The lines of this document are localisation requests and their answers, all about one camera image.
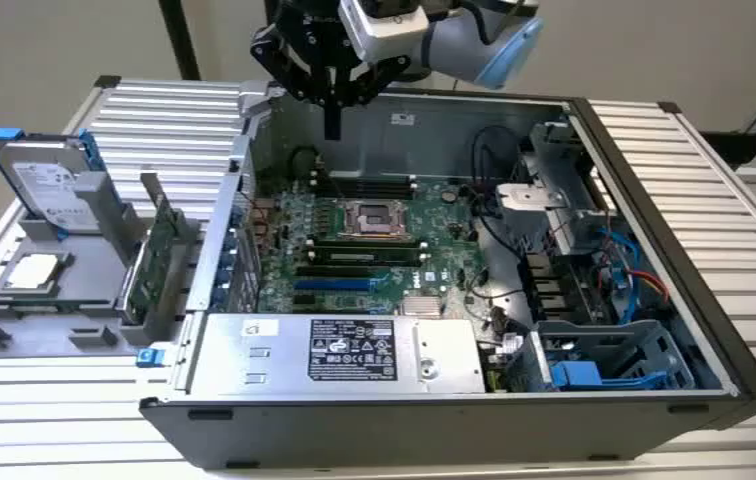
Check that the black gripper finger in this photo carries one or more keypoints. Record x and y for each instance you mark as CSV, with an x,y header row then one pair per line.
x,y
278,60
385,75

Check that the green graphics card black shroud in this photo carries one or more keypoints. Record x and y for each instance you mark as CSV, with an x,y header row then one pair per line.
x,y
160,250

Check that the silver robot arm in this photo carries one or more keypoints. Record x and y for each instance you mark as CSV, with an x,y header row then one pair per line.
x,y
471,50

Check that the black stand pole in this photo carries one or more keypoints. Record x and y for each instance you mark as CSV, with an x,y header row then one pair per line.
x,y
180,40

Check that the metal CPU socket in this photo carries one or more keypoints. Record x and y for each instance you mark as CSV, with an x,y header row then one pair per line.
x,y
378,217

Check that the blue slot clip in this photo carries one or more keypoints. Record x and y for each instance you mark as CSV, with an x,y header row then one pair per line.
x,y
223,275
227,250
219,295
236,216

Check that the metal drive cage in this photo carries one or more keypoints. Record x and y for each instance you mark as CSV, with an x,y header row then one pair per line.
x,y
531,200

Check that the green motherboard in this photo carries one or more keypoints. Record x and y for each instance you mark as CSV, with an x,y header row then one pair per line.
x,y
445,250

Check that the black expansion slot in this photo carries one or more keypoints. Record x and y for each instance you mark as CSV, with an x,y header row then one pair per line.
x,y
340,272

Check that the blue expansion slot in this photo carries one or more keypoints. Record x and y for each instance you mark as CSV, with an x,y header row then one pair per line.
x,y
338,286

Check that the hard disk in blue carrier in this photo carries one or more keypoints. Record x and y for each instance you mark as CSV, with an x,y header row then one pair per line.
x,y
44,185

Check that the small silver heat sink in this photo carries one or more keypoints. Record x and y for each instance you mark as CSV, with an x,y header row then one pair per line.
x,y
423,306

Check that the grey plastic parts rack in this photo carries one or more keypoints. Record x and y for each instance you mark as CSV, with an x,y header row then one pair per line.
x,y
84,280

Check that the silver CPU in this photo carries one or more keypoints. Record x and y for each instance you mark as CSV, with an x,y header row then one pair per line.
x,y
32,272

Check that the silver power supply unit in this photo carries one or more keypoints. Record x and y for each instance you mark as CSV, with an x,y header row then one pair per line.
x,y
284,360

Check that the blue case latch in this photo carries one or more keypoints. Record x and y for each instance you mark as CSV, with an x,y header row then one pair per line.
x,y
150,358

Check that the grey plastic disk bay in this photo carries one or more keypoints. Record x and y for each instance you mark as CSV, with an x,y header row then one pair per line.
x,y
618,345

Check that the blue empty disk carrier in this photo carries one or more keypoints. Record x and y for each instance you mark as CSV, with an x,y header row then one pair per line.
x,y
574,375

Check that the grey open PC case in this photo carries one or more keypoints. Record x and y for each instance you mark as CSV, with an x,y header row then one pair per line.
x,y
418,435

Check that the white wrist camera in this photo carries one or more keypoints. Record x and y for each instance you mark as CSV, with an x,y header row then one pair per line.
x,y
385,35

